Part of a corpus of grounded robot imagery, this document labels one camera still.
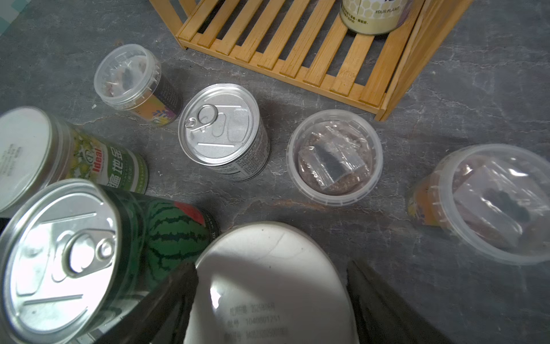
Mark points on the purple label sun can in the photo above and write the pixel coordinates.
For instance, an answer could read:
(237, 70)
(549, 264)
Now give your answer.
(374, 17)

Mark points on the tall green label can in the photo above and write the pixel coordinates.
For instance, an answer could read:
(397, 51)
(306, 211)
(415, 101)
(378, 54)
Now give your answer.
(76, 253)

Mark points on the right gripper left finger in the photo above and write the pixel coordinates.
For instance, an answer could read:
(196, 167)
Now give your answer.
(175, 294)

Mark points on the red label seed jar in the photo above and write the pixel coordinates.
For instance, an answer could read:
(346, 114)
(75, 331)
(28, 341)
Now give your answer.
(335, 158)

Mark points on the white lid green can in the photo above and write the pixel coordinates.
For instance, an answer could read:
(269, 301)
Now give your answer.
(38, 149)

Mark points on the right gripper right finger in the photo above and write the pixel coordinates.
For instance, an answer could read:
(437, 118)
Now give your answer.
(381, 314)

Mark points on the orange label seed jar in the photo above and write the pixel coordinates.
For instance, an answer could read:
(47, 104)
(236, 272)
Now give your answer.
(130, 78)

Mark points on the wooden two-tier shelf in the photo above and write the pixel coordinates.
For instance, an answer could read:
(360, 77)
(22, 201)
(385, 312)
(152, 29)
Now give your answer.
(298, 43)

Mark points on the small clear seed jar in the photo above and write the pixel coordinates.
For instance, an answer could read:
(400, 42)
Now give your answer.
(493, 198)

